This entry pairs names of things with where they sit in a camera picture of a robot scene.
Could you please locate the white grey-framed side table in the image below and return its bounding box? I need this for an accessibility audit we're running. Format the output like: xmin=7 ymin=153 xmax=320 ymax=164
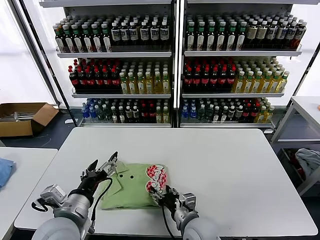
xmin=271 ymin=95 xmax=320 ymax=198

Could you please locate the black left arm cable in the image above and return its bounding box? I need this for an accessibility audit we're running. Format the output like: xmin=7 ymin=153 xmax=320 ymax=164
xmin=88 ymin=177 xmax=114 ymax=235

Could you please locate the clear green water bottle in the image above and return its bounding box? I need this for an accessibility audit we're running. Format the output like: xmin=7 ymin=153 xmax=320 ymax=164
xmin=96 ymin=105 xmax=106 ymax=121
xmin=197 ymin=104 xmax=207 ymax=122
xmin=206 ymin=104 xmax=215 ymax=122

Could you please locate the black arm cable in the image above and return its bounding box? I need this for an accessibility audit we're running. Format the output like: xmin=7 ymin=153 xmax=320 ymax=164
xmin=88 ymin=177 xmax=114 ymax=235
xmin=161 ymin=205 xmax=185 ymax=240

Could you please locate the red cloth item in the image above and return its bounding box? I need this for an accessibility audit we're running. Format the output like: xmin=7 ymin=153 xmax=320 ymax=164
xmin=287 ymin=149 xmax=307 ymax=181

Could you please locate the green-cap tea bottle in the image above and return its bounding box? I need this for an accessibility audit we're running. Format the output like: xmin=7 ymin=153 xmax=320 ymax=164
xmin=54 ymin=23 xmax=67 ymax=54
xmin=101 ymin=23 xmax=113 ymax=53
xmin=62 ymin=24 xmax=76 ymax=53
xmin=82 ymin=23 xmax=94 ymax=53
xmin=217 ymin=21 xmax=227 ymax=50
xmin=91 ymin=23 xmax=103 ymax=53
xmin=206 ymin=21 xmax=217 ymax=50
xmin=186 ymin=21 xmax=197 ymax=50
xmin=227 ymin=21 xmax=238 ymax=50
xmin=237 ymin=21 xmax=248 ymax=50
xmin=72 ymin=23 xmax=85 ymax=53
xmin=196 ymin=21 xmax=207 ymax=50

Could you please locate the green polo shirt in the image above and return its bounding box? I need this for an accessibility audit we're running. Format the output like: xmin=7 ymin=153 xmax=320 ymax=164
xmin=99 ymin=161 xmax=170 ymax=211

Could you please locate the red-cap cola bottle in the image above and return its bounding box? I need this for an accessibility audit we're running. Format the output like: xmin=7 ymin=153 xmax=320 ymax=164
xmin=111 ymin=67 xmax=121 ymax=92
xmin=201 ymin=66 xmax=211 ymax=92
xmin=94 ymin=67 xmax=104 ymax=92
xmin=68 ymin=65 xmax=80 ymax=92
xmin=148 ymin=103 xmax=157 ymax=124
xmin=209 ymin=66 xmax=220 ymax=92
xmin=250 ymin=102 xmax=260 ymax=123
xmin=243 ymin=102 xmax=252 ymax=123
xmin=184 ymin=66 xmax=194 ymax=92
xmin=192 ymin=66 xmax=202 ymax=92
xmin=102 ymin=67 xmax=112 ymax=92
xmin=85 ymin=67 xmax=96 ymax=92
xmin=77 ymin=67 xmax=88 ymax=92
xmin=141 ymin=103 xmax=150 ymax=124
xmin=218 ymin=66 xmax=228 ymax=92
xmin=226 ymin=66 xmax=237 ymax=92

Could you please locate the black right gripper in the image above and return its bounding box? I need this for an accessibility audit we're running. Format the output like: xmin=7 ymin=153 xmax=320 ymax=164
xmin=149 ymin=186 xmax=181 ymax=212

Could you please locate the blue folded cloth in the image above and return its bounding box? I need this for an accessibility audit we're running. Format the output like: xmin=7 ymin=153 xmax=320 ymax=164
xmin=0 ymin=157 xmax=17 ymax=192

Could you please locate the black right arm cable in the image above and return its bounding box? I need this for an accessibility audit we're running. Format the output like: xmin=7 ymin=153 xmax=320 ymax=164
xmin=161 ymin=205 xmax=185 ymax=240

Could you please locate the brown cardboard box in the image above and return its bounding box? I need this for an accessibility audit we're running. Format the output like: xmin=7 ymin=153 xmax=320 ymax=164
xmin=0 ymin=102 xmax=60 ymax=138

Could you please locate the metal parts bundle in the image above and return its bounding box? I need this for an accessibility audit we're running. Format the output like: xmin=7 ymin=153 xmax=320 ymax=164
xmin=0 ymin=111 xmax=38 ymax=123

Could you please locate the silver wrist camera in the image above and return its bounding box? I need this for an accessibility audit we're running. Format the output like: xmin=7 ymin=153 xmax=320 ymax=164
xmin=179 ymin=192 xmax=198 ymax=215
xmin=31 ymin=184 xmax=68 ymax=212

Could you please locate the dark bottle white-blue label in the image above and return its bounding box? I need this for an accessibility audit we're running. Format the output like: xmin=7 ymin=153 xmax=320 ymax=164
xmin=286 ymin=21 xmax=298 ymax=50
xmin=276 ymin=21 xmax=289 ymax=50
xmin=111 ymin=21 xmax=121 ymax=47
xmin=294 ymin=21 xmax=308 ymax=50
xmin=266 ymin=20 xmax=278 ymax=50
xmin=139 ymin=21 xmax=150 ymax=47
xmin=120 ymin=21 xmax=130 ymax=47
xmin=159 ymin=20 xmax=170 ymax=47
xmin=149 ymin=21 xmax=160 ymax=47
xmin=129 ymin=21 xmax=140 ymax=47

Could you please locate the black slanted frame post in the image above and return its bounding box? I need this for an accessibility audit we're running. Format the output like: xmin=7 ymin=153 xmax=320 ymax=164
xmin=19 ymin=0 xmax=79 ymax=128
xmin=273 ymin=42 xmax=320 ymax=137

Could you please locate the grey metal shelf unit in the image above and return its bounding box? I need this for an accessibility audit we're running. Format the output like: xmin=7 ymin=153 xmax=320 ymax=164
xmin=178 ymin=0 xmax=303 ymax=130
xmin=39 ymin=0 xmax=177 ymax=129

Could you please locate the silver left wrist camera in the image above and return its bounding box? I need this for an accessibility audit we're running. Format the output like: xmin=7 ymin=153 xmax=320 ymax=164
xmin=31 ymin=184 xmax=68 ymax=212

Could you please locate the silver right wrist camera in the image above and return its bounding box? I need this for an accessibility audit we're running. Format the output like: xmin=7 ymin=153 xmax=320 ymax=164
xmin=179 ymin=192 xmax=198 ymax=215

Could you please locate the pale grey crumpled cloth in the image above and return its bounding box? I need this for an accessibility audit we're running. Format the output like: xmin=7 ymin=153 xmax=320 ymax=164
xmin=294 ymin=148 xmax=320 ymax=181

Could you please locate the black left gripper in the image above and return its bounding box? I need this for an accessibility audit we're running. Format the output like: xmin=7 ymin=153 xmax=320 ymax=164
xmin=74 ymin=151 xmax=119 ymax=197

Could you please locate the dark bottle beige label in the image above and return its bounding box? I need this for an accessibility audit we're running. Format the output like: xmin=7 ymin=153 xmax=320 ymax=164
xmin=256 ymin=20 xmax=268 ymax=50
xmin=246 ymin=20 xmax=258 ymax=50

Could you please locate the grey slanted frame post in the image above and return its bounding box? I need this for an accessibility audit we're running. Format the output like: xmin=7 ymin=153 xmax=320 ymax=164
xmin=9 ymin=0 xmax=62 ymax=108

